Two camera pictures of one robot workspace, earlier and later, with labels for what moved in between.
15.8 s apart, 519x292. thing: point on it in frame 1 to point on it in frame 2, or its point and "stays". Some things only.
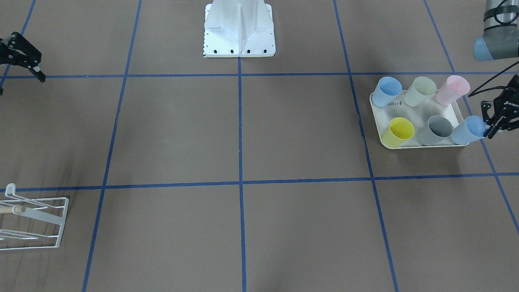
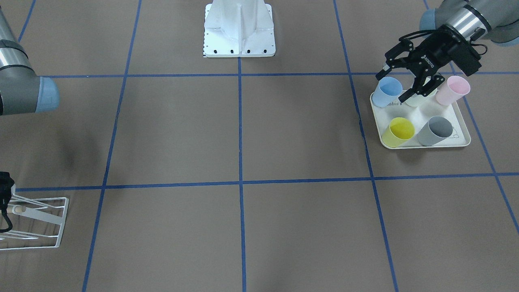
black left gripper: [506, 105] to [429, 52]
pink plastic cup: [455, 87] stays
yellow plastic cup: [400, 129] stays
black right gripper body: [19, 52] to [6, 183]
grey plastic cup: [437, 129] stays
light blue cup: [386, 91] stays
